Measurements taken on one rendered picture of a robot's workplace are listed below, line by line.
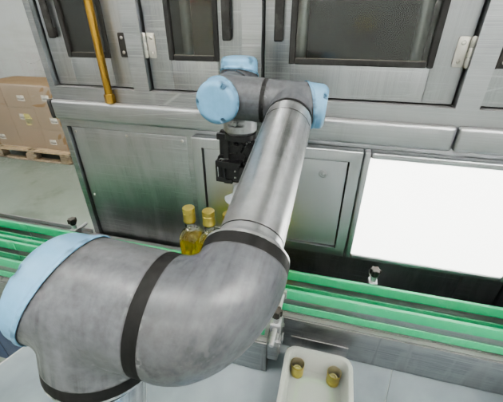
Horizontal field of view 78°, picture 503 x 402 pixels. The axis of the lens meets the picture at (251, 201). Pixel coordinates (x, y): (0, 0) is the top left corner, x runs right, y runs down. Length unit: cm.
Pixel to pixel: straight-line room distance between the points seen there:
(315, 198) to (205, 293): 66
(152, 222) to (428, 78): 94
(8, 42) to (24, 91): 123
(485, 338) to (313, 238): 48
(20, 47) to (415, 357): 556
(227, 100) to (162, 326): 37
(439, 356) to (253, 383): 49
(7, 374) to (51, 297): 89
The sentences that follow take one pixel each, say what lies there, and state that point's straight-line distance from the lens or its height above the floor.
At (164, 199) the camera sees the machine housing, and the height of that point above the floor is 107.
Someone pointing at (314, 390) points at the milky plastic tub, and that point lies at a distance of 96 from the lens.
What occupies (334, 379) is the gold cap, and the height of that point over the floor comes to 81.
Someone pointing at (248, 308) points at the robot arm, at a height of 139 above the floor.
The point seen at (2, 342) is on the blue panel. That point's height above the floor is 46.
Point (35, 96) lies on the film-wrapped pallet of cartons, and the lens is 462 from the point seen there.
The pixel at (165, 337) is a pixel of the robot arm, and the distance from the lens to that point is 27.
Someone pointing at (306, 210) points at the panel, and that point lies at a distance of 92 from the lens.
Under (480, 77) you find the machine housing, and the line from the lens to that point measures 86.
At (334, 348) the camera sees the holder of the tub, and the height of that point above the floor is 80.
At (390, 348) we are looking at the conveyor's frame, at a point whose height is 84.
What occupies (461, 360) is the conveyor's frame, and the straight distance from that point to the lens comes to 104.
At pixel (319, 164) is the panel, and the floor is 127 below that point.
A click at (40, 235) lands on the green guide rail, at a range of 138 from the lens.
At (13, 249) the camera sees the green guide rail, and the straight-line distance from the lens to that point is 133.
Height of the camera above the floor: 161
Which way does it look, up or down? 31 degrees down
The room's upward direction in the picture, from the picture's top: straight up
